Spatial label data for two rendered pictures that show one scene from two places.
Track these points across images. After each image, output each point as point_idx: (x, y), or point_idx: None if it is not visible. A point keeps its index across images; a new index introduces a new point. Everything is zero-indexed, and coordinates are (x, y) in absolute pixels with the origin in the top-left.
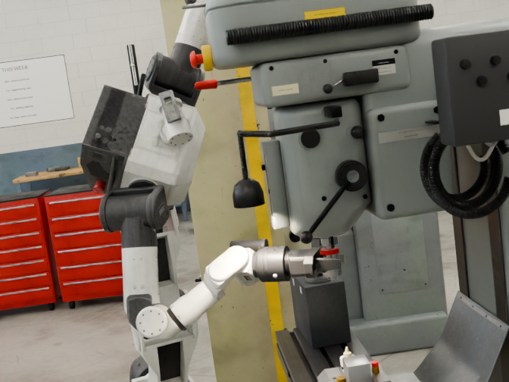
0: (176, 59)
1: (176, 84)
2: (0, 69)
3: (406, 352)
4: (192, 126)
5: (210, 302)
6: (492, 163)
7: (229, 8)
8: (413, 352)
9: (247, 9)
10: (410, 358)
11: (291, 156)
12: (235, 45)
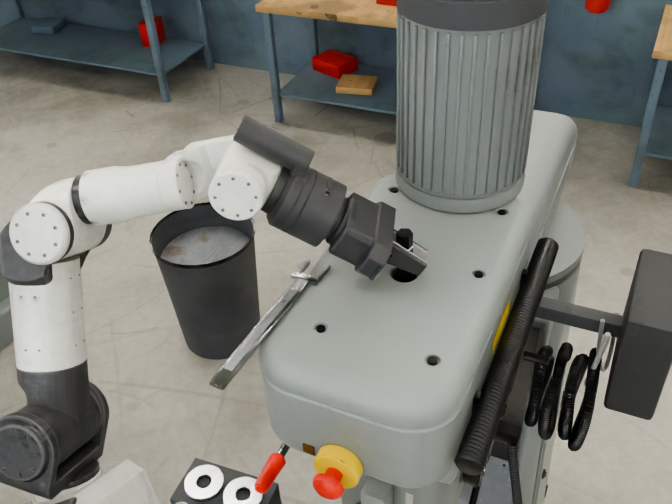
0: (61, 406)
1: (79, 446)
2: None
3: (1, 352)
4: (159, 503)
5: None
6: (563, 365)
7: (456, 416)
8: (10, 348)
9: (467, 397)
10: (15, 359)
11: (433, 499)
12: (453, 457)
